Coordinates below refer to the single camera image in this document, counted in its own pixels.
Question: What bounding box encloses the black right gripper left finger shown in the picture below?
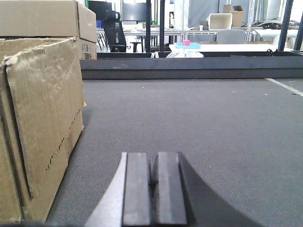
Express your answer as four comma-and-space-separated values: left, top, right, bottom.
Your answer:
84, 152, 152, 226

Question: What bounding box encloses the white table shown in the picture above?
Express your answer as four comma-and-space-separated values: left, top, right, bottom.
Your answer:
169, 44, 294, 53

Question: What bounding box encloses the black vertical post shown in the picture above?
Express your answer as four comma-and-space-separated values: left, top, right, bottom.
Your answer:
145, 0, 151, 52

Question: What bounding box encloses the black office chair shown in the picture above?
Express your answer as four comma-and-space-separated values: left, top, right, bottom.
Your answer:
102, 10, 126, 52

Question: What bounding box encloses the worn brown cardboard box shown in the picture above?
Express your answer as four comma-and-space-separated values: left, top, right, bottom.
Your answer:
0, 38, 85, 222

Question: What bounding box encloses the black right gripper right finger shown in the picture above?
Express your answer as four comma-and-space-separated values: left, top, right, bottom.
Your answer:
153, 152, 260, 227

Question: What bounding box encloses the light blue tray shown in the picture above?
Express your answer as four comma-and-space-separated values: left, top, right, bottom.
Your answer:
174, 42, 201, 49

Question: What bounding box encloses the white plastic bag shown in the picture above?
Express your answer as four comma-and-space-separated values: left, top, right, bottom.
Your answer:
166, 49, 204, 58

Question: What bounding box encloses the dark blue angled post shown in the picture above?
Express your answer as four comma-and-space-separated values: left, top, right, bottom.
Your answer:
277, 0, 293, 52

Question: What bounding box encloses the grey chair back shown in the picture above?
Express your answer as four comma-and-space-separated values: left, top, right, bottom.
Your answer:
217, 29, 245, 44

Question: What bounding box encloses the white plastic bin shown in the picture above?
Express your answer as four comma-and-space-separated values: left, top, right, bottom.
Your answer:
207, 13, 232, 30

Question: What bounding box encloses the pink cube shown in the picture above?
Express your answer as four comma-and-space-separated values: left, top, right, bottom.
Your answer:
182, 40, 190, 46

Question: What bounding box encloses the printed cardboard box behind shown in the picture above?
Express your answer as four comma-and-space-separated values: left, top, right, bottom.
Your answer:
76, 38, 97, 60

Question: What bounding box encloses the black monitor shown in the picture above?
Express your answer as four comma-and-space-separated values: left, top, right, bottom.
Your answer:
122, 2, 151, 22

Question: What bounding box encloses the distant open cardboard box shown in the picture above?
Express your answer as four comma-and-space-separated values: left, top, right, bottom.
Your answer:
223, 4, 243, 27

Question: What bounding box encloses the upper brown cardboard box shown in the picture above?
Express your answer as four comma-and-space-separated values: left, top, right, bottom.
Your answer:
0, 0, 97, 43

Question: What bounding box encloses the black low platform frame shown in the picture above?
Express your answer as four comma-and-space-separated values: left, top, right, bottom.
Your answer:
80, 49, 303, 80

